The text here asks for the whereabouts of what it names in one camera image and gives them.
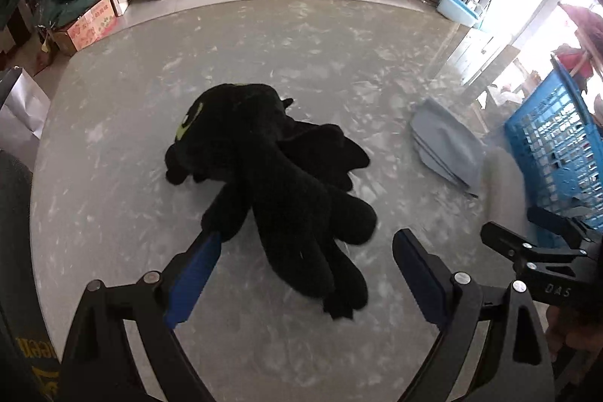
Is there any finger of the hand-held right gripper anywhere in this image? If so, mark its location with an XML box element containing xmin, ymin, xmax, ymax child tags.
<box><xmin>481</xmin><ymin>221</ymin><xmax>536</xmax><ymax>263</ymax></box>
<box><xmin>526</xmin><ymin>206</ymin><xmax>588</xmax><ymax>249</ymax></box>

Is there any pink cloth pile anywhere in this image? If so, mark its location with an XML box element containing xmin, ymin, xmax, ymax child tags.
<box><xmin>558</xmin><ymin>1</ymin><xmax>603</xmax><ymax>54</ymax></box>

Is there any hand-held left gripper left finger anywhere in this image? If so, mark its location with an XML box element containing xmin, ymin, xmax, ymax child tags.
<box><xmin>55</xmin><ymin>231</ymin><xmax>223</xmax><ymax>402</ymax></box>

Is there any black plush toy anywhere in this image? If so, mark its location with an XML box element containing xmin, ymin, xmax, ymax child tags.
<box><xmin>164</xmin><ymin>83</ymin><xmax>378</xmax><ymax>321</ymax></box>

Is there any blue-grey cloth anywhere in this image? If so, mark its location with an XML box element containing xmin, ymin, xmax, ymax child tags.
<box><xmin>408</xmin><ymin>97</ymin><xmax>486</xmax><ymax>198</ymax></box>

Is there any light blue plastic tub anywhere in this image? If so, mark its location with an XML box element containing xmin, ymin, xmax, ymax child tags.
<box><xmin>435</xmin><ymin>0</ymin><xmax>485</xmax><ymax>28</ymax></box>

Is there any blue plastic basket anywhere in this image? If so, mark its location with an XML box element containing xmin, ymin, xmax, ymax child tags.
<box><xmin>504</xmin><ymin>53</ymin><xmax>603</xmax><ymax>245</ymax></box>

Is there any pink printed cardboard box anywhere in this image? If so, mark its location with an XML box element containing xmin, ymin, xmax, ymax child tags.
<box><xmin>49</xmin><ymin>0</ymin><xmax>118</xmax><ymax>57</ymax></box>

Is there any person's right hand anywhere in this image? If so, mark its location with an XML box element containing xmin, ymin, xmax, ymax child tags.
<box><xmin>546</xmin><ymin>300</ymin><xmax>603</xmax><ymax>385</ymax></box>

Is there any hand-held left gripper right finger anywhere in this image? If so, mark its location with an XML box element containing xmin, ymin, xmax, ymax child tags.
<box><xmin>392</xmin><ymin>228</ymin><xmax>557</xmax><ymax>402</ymax></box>

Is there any white paper bag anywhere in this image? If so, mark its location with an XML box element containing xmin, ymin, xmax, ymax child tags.
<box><xmin>0</xmin><ymin>67</ymin><xmax>52</xmax><ymax>159</ymax></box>

